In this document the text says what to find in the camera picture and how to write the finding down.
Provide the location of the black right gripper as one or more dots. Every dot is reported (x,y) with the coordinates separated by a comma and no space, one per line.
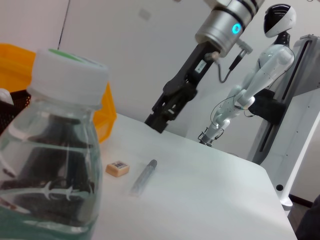
(192,72)

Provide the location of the clear green-label water bottle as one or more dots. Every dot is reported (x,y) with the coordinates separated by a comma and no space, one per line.
(50,150)

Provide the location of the gray pen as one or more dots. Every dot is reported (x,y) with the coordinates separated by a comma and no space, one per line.
(143,177)

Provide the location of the beige eraser with barcode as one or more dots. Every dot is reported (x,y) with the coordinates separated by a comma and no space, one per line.
(117,169)

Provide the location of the black mesh pen holder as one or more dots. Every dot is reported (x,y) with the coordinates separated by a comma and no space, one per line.
(15,110)

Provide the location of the white humanoid robot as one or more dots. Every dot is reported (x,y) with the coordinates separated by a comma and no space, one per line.
(272,62)

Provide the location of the white lift column stand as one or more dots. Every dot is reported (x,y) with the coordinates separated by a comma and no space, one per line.
(305,112)

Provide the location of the yellow plastic bin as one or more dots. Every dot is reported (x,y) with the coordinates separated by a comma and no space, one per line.
(15,70)

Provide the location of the dark trouser leg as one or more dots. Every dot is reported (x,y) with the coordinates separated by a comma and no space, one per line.
(310,222)

